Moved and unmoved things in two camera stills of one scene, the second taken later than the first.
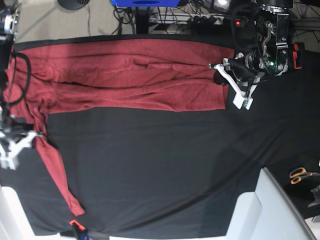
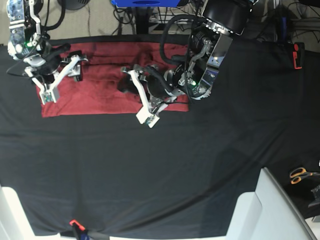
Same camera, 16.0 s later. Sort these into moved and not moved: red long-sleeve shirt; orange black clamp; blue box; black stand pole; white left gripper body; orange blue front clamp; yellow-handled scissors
Moved: red long-sleeve shirt; white left gripper body
Not moved: yellow-handled scissors; orange black clamp; black stand pole; blue box; orange blue front clamp
